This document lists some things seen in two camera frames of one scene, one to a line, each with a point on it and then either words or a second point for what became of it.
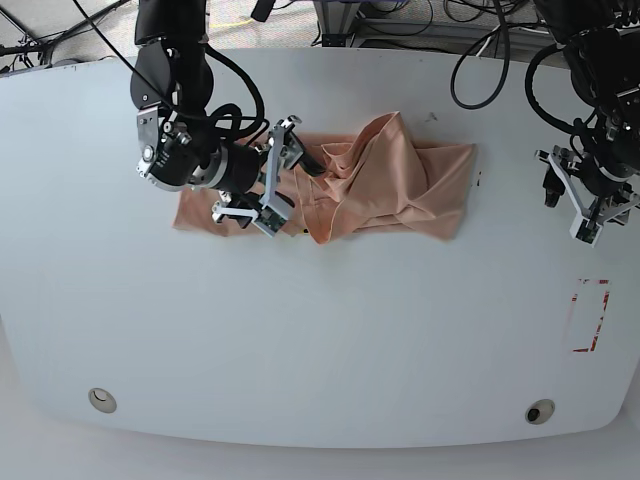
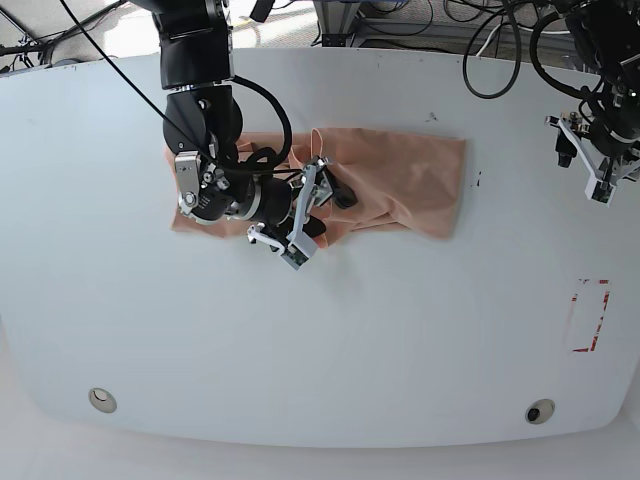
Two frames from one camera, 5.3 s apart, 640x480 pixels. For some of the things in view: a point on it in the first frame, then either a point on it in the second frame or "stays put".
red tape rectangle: (591, 301) stays put
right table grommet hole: (540, 411) stays put
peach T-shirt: (381, 180) stays put
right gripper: (167, 157) to (282, 204)
